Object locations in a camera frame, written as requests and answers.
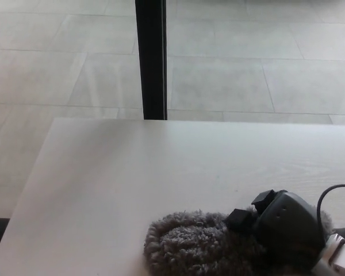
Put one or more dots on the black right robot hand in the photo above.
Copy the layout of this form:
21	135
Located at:
287	224

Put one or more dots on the grey fluffy microfibre duster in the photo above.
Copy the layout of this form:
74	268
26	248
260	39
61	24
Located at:
189	244

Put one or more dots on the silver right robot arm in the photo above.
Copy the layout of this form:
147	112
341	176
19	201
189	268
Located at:
337	256

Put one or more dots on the black vertical window frame post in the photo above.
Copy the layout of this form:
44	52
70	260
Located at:
152	57

